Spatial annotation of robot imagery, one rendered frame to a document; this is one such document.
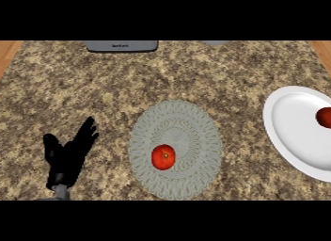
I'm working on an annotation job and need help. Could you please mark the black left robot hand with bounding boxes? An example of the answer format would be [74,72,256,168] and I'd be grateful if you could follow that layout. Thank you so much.
[42,116,101,191]

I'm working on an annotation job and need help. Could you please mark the white plate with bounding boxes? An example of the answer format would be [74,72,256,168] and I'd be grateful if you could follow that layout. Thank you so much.
[263,85,331,184]

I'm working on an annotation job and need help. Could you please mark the round grey woven placemat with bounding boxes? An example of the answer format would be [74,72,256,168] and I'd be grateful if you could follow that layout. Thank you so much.
[129,100,225,201]

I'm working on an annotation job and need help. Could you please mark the dark grey flat appliance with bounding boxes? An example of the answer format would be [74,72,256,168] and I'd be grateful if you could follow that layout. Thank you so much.
[85,40,160,54]

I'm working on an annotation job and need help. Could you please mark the pale grey appliance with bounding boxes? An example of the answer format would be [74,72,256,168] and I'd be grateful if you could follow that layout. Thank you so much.
[201,40,232,46]

